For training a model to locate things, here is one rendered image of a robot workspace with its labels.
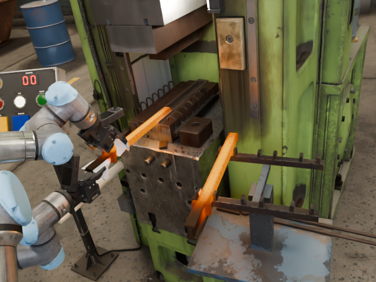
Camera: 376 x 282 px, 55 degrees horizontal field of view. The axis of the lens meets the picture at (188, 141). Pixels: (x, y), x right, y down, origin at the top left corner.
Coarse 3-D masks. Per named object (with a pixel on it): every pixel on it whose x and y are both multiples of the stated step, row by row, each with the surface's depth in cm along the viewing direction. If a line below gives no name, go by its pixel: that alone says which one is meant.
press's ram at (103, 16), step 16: (96, 0) 123; (112, 0) 120; (128, 0) 117; (144, 0) 113; (160, 0) 111; (176, 0) 118; (192, 0) 127; (96, 16) 127; (112, 16) 123; (128, 16) 120; (144, 16) 117; (160, 16) 114; (176, 16) 120
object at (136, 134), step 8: (160, 112) 143; (152, 120) 138; (144, 128) 134; (128, 136) 130; (136, 136) 130; (104, 152) 121; (112, 152) 120; (96, 160) 118; (104, 160) 118; (112, 160) 120; (88, 168) 114
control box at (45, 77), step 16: (0, 80) 151; (16, 80) 151; (48, 80) 149; (64, 80) 155; (0, 96) 152; (16, 96) 151; (32, 96) 150; (0, 112) 152; (16, 112) 151; (32, 112) 150; (64, 128) 152
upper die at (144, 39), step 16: (192, 16) 138; (208, 16) 148; (112, 32) 127; (128, 32) 123; (144, 32) 120; (160, 32) 122; (176, 32) 130; (112, 48) 131; (128, 48) 127; (144, 48) 123; (160, 48) 123
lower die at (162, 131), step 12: (180, 84) 173; (192, 84) 165; (204, 84) 165; (216, 84) 165; (168, 96) 160; (192, 96) 156; (204, 96) 157; (156, 108) 152; (132, 120) 147; (144, 120) 143; (180, 120) 143; (156, 132) 142; (168, 132) 138
